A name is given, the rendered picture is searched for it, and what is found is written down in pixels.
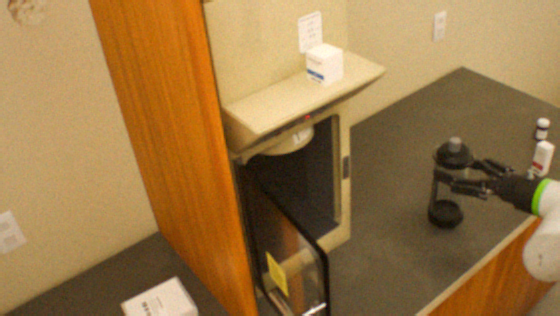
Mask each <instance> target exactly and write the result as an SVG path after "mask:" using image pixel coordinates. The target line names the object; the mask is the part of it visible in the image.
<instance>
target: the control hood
mask: <svg viewBox="0 0 560 316"><path fill-rule="evenodd" d="M343 72H344V78H342V79H340V80H338V81H336V82H334V83H333V84H331V85H329V86H328V87H322V86H320V85H318V84H316V83H314V82H313V81H311V80H309V79H308V76H307V69H306V70H304V71H302V72H300V73H298V74H295V75H294V76H292V77H290V78H288V79H285V80H283V81H281V82H279V83H276V84H274V85H271V86H269V87H266V88H264V89H262V90H260V91H258V92H255V93H253V94H252V95H250V96H248V97H245V98H243V99H241V100H239V101H237V102H234V103H232V104H231V105H227V106H224V107H223V114H224V120H225V125H226V130H227V135H228V141H229V150H230V151H232V152H233V153H234V154H235V155H239V154H241V153H243V152H245V151H247V150H249V149H250V148H251V147H253V146H255V145H256V144H257V143H258V142H260V141H261V140H262V139H263V138H264V137H266V136H267V135H268V134H270V133H272V132H273V131H275V130H277V129H279V128H281V127H283V126H285V125H287V124H289V123H293V122H295V121H296V120H298V119H300V118H302V117H304V116H306V115H308V114H310V113H312V112H314V111H316V110H317V109H319V108H321V107H323V106H325V105H329V104H331V103H333V102H335V101H336V100H338V99H340V98H342V97H344V96H345V97H344V98H342V99H341V100H340V101H338V102H337V103H336V104H335V105H334V106H336V105H338V104H340V103H342V102H344V101H346V100H348V99H350V98H352V97H353V96H355V95H357V94H358V93H359V92H362V91H364V90H365V89H366V88H367V87H368V86H370V85H371V84H372V83H374V82H375V81H376V80H378V79H380V78H381V77H382V76H384V75H385V74H386V72H387V68H386V67H383V66H379V65H376V64H375V63H373V62H370V61H368V60H366V59H364V58H361V57H360V56H358V55H355V54H353V53H351V52H349V51H347V52H345V53H344V54H343Z"/></svg>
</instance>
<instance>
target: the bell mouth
mask: <svg viewBox="0 0 560 316"><path fill-rule="evenodd" d="M313 135H314V125H313V124H312V125H310V126H309V127H307V128H305V129H303V130H301V131H299V132H297V133H296V134H294V135H292V136H290V137H288V138H286V139H284V140H282V141H281V142H279V143H277V144H275V145H273V146H270V147H268V148H266V149H264V150H262V151H260V152H258V153H259V154H266V155H277V154H284V153H288V152H292V151H294V150H296V149H298V148H300V147H302V146H305V145H306V144H307V143H308V142H309V141H310V140H311V139H312V137H313Z"/></svg>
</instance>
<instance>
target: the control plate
mask: <svg viewBox="0 0 560 316"><path fill-rule="evenodd" d="M344 97H345V96H344ZM344 97H342V98H344ZM342 98H340V99H338V100H336V101H335V102H333V103H331V104H329V105H325V106H323V107H321V108H319V109H317V110H316V111H314V112H312V113H310V114H308V115H306V116H304V117H302V118H300V119H298V120H296V121H295V122H293V123H289V124H287V125H285V126H283V127H281V128H279V129H277V130H275V131H273V132H272V133H270V134H268V135H267V136H266V137H264V138H263V139H262V140H261V141H260V142H258V143H257V144H256V145H255V146H258V145H260V144H262V143H264V142H263V141H265V140H266V139H268V140H270V139H272V138H273V137H275V135H276V134H277V133H279V132H282V133H283V132H285V131H287V129H288V128H289V127H290V126H292V125H294V124H296V125H297V124H301V123H300V122H302V121H304V120H305V121H307V120H309V119H311V118H310V117H312V116H313V117H315V116H317V115H318V114H320V113H319V112H321V111H322V112H324V111H326V110H327V109H329V108H330V107H331V106H334V105H335V104H336V103H337V102H338V101H340V100H341V99H342ZM324 107H326V108H325V109H322V108H324ZM321 109H322V110H321ZM309 115H310V116H309ZM307 116H309V117H308V118H306V117H307ZM305 121H304V122H305ZM296 125H295V126H296ZM268 140H267V141H268ZM265 142H266V141H265Z"/></svg>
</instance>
